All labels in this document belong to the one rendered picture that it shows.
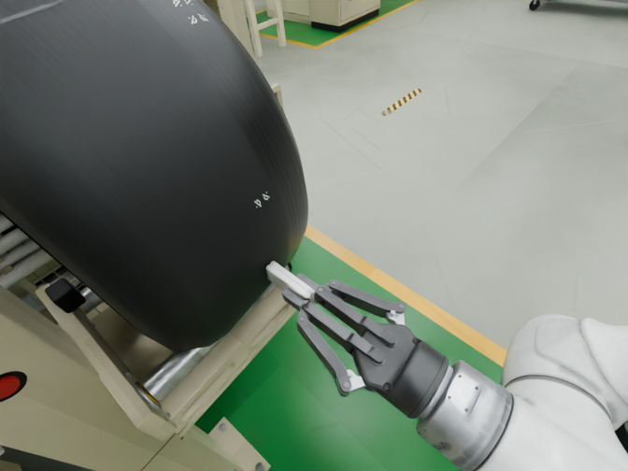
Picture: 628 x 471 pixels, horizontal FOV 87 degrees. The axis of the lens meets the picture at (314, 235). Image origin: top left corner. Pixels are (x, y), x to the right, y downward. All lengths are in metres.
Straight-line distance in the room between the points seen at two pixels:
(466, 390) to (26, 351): 0.52
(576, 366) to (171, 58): 0.51
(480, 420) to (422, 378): 0.06
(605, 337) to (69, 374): 0.69
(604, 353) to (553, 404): 0.09
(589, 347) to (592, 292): 1.60
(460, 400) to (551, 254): 1.82
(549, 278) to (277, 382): 1.42
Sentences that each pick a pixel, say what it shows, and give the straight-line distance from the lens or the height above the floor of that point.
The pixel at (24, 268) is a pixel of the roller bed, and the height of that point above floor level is 0.93.
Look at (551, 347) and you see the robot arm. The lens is 0.49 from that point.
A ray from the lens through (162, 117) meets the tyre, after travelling 0.33.
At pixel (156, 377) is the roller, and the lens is 0.66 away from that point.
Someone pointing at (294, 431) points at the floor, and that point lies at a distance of 1.51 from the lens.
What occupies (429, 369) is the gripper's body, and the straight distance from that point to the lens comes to 0.38.
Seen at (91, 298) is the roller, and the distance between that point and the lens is 0.84.
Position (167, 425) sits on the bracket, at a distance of 0.66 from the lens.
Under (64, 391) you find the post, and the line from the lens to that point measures 0.66.
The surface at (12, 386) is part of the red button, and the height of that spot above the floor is 1.06.
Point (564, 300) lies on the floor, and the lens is 1.99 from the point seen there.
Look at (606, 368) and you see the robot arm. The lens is 0.48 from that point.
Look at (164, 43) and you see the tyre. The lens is 0.37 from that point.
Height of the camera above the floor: 1.46
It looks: 47 degrees down
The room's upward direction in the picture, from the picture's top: 8 degrees counter-clockwise
